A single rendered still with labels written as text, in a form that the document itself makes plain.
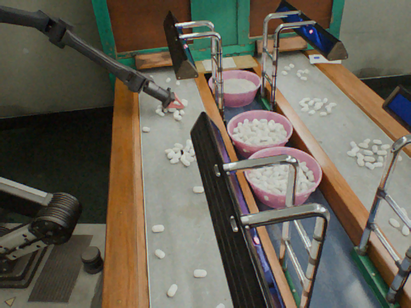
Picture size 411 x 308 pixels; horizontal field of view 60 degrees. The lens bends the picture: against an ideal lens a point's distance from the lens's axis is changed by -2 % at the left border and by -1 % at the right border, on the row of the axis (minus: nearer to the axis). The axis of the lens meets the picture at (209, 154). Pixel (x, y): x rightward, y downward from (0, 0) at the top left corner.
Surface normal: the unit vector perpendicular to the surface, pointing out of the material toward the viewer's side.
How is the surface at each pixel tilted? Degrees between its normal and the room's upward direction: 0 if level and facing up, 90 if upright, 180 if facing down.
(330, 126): 0
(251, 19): 90
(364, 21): 90
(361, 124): 0
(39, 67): 90
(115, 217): 0
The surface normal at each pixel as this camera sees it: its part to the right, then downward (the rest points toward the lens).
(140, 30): 0.18, 0.59
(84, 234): -0.05, -0.79
